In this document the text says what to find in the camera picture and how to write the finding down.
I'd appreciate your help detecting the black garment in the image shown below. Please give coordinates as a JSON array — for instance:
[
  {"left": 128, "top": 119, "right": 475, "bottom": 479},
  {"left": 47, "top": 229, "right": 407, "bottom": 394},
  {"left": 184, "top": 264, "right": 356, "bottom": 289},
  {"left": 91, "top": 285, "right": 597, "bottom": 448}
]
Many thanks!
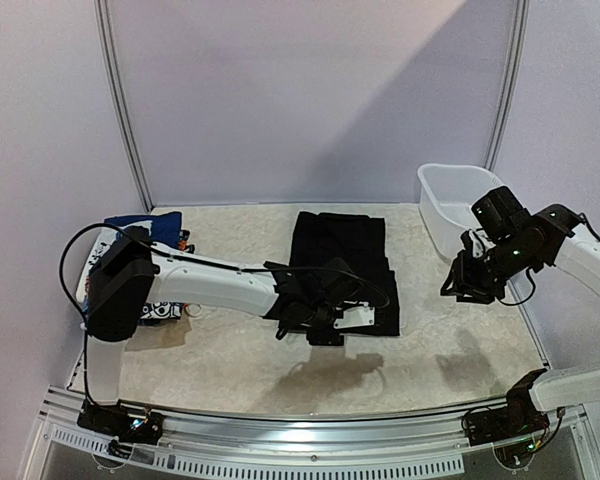
[{"left": 289, "top": 211, "right": 400, "bottom": 338}]

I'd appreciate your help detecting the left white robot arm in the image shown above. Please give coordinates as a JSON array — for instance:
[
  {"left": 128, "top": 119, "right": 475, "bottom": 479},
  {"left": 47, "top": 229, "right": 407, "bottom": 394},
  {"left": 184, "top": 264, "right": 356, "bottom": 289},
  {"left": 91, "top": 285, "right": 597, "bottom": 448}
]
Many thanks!
[{"left": 76, "top": 224, "right": 372, "bottom": 434}]

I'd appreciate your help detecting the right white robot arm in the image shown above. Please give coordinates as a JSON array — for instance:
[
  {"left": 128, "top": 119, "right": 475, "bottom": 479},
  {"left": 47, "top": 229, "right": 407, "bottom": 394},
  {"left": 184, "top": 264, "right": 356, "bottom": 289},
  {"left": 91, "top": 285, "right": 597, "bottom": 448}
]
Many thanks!
[{"left": 440, "top": 186, "right": 600, "bottom": 436}]

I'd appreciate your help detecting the white plastic basket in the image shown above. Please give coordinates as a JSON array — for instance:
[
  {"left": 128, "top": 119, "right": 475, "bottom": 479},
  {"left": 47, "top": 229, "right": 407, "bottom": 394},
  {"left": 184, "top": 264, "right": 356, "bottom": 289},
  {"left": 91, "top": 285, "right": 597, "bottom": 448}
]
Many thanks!
[{"left": 417, "top": 163, "right": 505, "bottom": 264}]

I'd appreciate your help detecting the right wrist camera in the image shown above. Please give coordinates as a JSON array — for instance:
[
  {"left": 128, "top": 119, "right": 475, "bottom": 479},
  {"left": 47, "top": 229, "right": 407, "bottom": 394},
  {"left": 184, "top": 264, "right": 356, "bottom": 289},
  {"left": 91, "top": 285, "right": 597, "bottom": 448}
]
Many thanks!
[{"left": 460, "top": 229, "right": 487, "bottom": 259}]

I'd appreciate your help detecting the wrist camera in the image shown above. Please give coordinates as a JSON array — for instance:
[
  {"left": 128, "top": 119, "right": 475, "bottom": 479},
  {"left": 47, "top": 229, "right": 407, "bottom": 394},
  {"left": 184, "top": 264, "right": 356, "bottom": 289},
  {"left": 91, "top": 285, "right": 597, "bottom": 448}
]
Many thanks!
[
  {"left": 460, "top": 229, "right": 487, "bottom": 259},
  {"left": 333, "top": 305, "right": 375, "bottom": 330}
]

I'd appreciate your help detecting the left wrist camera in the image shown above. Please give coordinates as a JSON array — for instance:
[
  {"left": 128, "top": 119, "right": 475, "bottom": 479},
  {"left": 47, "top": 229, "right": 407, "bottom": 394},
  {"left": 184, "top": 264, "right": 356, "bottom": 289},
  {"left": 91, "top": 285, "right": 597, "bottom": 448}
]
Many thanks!
[{"left": 333, "top": 305, "right": 375, "bottom": 330}]

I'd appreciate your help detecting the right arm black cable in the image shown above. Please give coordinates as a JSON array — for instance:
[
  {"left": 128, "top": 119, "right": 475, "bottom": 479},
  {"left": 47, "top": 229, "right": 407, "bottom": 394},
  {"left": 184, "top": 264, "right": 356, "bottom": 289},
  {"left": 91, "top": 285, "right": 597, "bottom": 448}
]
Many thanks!
[{"left": 499, "top": 212, "right": 600, "bottom": 307}]

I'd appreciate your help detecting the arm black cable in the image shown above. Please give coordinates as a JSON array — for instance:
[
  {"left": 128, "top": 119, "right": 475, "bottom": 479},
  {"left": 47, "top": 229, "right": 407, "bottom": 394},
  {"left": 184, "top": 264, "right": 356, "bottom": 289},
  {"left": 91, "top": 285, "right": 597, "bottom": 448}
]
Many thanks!
[
  {"left": 59, "top": 222, "right": 391, "bottom": 406},
  {"left": 499, "top": 212, "right": 600, "bottom": 307}
]

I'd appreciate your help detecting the aluminium front rail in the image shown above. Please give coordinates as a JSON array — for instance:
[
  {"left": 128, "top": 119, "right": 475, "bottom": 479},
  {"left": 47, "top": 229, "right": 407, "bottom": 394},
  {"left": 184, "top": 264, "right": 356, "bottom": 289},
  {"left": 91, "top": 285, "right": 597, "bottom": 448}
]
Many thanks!
[{"left": 20, "top": 387, "right": 600, "bottom": 479}]

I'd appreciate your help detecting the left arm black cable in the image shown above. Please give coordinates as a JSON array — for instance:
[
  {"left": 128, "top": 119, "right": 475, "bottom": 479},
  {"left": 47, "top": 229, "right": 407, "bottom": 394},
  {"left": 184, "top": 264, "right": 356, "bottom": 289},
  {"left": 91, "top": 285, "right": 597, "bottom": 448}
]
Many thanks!
[{"left": 59, "top": 222, "right": 391, "bottom": 406}]

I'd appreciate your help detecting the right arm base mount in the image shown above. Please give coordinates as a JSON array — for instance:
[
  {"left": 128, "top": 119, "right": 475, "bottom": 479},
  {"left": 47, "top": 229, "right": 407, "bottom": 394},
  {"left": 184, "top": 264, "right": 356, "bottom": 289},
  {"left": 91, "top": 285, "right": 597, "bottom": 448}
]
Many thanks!
[{"left": 461, "top": 368, "right": 566, "bottom": 471}]

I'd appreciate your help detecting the right wall aluminium profile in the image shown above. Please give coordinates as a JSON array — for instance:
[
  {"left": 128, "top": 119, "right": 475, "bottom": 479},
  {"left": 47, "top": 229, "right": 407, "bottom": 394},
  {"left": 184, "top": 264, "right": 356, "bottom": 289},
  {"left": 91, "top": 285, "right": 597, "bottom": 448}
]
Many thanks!
[{"left": 484, "top": 0, "right": 530, "bottom": 172}]

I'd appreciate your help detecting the wall aluminium profile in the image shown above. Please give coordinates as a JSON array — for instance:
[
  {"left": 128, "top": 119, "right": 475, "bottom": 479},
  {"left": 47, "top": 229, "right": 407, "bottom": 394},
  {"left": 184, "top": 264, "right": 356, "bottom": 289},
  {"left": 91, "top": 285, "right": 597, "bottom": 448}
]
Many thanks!
[
  {"left": 94, "top": 0, "right": 155, "bottom": 211},
  {"left": 484, "top": 0, "right": 530, "bottom": 172}
]

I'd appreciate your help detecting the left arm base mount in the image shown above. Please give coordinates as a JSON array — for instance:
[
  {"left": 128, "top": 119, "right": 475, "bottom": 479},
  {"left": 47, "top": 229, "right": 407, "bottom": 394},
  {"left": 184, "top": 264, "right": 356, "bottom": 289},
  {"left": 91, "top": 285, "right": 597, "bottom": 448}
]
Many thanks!
[{"left": 77, "top": 400, "right": 165, "bottom": 459}]

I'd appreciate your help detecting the left wall aluminium profile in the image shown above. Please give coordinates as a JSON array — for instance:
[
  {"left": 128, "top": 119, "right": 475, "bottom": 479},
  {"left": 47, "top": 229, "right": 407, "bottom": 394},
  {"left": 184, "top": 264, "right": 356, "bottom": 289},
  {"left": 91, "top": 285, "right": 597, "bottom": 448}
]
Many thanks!
[{"left": 94, "top": 0, "right": 155, "bottom": 211}]

